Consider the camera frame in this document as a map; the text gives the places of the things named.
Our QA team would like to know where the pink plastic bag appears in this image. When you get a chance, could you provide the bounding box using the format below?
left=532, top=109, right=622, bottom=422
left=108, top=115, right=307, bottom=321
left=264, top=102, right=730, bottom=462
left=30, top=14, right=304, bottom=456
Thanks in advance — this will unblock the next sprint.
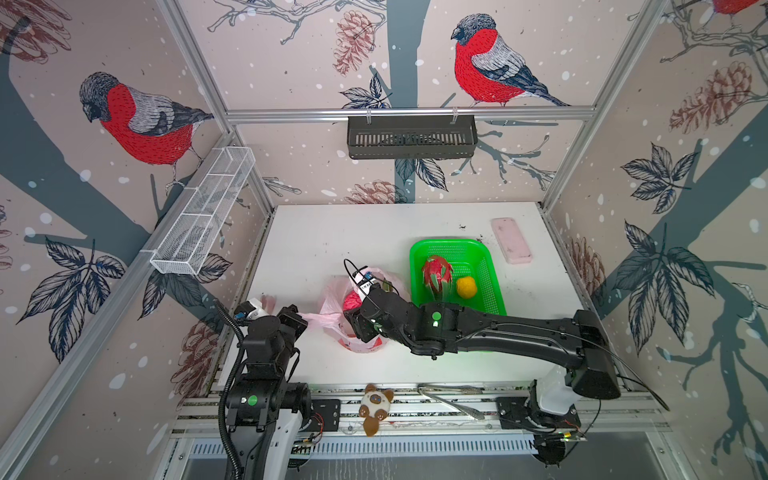
left=300, top=267, right=410, bottom=354

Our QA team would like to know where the red fruit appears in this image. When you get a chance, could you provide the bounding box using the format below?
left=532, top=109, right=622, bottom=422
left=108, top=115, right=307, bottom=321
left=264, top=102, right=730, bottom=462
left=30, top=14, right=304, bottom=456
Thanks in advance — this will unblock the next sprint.
left=422, top=255, right=453, bottom=301

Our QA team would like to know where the orange fruit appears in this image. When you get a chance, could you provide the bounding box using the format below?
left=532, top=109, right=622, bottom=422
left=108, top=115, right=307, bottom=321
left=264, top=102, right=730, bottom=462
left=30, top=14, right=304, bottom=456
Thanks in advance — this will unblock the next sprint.
left=456, top=276, right=478, bottom=300

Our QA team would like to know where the green plastic basket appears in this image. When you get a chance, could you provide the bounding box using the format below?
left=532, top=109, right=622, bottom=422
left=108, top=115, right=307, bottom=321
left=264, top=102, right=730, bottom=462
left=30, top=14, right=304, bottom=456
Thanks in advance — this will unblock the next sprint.
left=409, top=238, right=507, bottom=315

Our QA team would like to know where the red apple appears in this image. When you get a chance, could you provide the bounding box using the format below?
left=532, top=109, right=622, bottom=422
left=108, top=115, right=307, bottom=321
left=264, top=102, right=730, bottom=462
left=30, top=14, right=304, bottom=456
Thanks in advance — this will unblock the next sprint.
left=342, top=291, right=362, bottom=312

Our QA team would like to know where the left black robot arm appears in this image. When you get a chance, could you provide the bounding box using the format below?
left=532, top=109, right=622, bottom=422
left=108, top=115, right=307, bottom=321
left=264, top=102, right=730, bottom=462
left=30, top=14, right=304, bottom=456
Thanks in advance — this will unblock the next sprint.
left=216, top=302, right=312, bottom=479

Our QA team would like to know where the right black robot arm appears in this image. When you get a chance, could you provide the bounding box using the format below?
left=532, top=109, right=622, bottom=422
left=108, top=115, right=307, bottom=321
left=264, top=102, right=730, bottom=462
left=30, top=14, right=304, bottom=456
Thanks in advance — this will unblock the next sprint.
left=344, top=286, right=621, bottom=417

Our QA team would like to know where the brown plush toy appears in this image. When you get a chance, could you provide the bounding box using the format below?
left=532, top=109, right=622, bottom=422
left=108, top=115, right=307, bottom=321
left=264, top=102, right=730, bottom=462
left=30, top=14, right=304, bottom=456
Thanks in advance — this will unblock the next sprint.
left=358, top=384, right=394, bottom=437

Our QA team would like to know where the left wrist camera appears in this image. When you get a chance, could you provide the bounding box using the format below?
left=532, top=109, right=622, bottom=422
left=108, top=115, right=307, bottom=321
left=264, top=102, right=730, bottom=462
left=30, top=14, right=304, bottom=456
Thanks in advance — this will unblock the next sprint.
left=233, top=298, right=268, bottom=323

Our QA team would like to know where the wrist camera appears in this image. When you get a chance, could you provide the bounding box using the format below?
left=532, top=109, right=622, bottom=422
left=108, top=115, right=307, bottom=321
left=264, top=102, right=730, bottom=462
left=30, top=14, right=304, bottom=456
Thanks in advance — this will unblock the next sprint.
left=233, top=298, right=268, bottom=323
left=352, top=270, right=380, bottom=299

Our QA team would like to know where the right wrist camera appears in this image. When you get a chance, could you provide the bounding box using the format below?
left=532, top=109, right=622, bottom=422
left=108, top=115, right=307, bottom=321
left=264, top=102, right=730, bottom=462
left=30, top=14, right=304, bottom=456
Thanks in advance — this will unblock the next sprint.
left=352, top=270, right=380, bottom=299

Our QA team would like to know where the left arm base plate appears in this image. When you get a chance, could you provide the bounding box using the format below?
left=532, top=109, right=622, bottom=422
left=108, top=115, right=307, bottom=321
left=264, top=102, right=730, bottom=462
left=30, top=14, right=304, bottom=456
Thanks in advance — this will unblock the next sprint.
left=300, top=399, right=341, bottom=433

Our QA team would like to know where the white wire mesh shelf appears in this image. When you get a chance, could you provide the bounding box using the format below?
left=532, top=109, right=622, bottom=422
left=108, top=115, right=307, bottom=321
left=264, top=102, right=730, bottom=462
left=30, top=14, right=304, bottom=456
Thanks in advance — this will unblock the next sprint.
left=150, top=146, right=255, bottom=275

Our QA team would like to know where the grey flat cable strip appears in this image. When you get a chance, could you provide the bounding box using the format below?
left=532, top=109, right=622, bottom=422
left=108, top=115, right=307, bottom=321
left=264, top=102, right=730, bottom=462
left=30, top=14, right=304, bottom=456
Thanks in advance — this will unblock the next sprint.
left=416, top=384, right=485, bottom=421

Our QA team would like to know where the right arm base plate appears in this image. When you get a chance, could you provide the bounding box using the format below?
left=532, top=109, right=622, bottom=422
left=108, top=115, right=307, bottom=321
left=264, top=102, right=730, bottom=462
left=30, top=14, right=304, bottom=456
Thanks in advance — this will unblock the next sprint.
left=495, top=396, right=582, bottom=434

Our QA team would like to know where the black hanging wall basket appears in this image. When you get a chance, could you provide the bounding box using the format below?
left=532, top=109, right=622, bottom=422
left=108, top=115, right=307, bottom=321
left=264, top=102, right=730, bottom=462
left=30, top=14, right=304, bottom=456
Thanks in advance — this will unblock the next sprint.
left=347, top=115, right=478, bottom=160

